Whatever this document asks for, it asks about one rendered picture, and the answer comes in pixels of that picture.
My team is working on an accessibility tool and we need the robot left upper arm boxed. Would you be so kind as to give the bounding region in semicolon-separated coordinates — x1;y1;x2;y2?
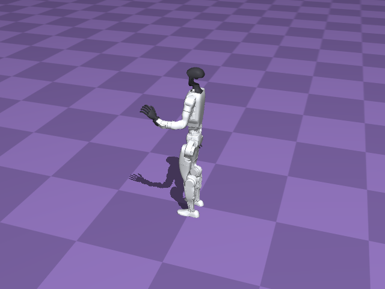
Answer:
179;95;196;129

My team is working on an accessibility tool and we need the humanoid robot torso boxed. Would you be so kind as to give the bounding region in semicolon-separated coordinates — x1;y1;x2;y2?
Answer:
185;88;205;147

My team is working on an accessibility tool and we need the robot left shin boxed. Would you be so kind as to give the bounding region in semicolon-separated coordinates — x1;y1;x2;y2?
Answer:
183;179;197;213

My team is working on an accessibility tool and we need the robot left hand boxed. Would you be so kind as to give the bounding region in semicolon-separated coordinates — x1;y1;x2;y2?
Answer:
140;105;160;126

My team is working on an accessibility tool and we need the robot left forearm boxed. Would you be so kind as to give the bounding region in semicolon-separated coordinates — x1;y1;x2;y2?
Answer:
156;118;184;130

